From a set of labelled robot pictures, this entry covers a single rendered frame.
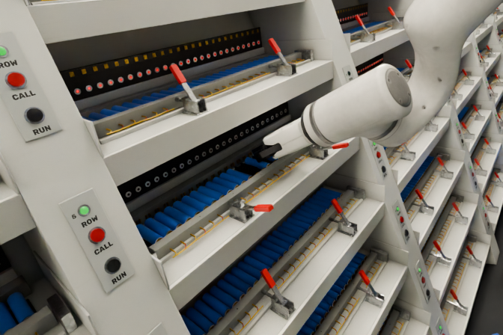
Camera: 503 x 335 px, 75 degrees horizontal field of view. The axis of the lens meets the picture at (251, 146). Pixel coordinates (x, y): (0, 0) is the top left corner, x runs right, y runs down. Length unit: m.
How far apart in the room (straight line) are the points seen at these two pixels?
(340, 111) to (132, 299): 0.39
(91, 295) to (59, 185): 0.14
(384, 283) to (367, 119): 0.58
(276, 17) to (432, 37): 0.52
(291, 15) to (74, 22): 0.56
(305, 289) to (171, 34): 0.62
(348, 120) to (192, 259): 0.32
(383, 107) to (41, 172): 0.44
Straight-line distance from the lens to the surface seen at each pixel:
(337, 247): 0.80
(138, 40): 0.77
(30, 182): 0.44
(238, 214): 0.58
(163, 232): 0.58
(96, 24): 0.53
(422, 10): 0.51
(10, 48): 0.47
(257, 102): 0.63
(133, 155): 0.48
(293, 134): 0.58
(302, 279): 0.73
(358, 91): 0.51
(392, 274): 1.02
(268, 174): 0.67
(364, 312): 0.93
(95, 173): 0.45
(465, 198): 1.71
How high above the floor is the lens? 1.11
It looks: 9 degrees down
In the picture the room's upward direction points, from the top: 23 degrees counter-clockwise
